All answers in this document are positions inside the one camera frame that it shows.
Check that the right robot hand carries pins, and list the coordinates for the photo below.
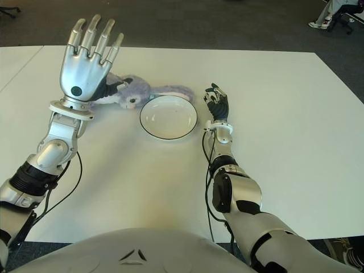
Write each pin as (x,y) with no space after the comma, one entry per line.
(220,108)

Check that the seated person in light trousers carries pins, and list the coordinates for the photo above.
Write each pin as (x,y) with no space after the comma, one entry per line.
(317,24)

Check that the dark patterned sneaker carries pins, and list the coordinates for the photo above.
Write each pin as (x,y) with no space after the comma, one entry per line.
(344,251)

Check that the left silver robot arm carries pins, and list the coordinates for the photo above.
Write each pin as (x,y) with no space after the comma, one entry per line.
(57,142)

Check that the silver robot torso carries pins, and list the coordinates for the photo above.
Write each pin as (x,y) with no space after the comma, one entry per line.
(136,247)

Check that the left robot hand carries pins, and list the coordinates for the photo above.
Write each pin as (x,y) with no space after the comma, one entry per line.
(82,71)

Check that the purple plush bunny doll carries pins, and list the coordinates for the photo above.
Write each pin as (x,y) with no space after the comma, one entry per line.
(136,91)

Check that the white plate with black rim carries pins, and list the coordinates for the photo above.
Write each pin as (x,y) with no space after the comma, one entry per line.
(167,118)

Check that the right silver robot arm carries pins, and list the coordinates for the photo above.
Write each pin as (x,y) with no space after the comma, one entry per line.
(244,187)

